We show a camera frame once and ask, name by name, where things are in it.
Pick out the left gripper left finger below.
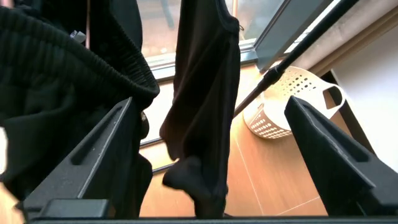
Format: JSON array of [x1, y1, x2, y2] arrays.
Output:
[[24, 96, 138, 218]]

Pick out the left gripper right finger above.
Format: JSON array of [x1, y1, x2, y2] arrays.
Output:
[[284, 95, 398, 217]]

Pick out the black shorts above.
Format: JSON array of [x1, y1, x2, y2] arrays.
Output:
[[0, 0, 161, 219]]

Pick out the heap of clothes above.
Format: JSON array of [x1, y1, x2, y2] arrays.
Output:
[[159, 0, 243, 219]]

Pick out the white laundry basket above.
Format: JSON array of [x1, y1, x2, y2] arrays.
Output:
[[243, 65, 347, 140]]

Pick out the black clothes rack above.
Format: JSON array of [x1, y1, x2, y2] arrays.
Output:
[[139, 0, 361, 174]]

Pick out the window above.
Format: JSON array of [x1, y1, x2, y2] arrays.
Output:
[[136, 0, 335, 82]]

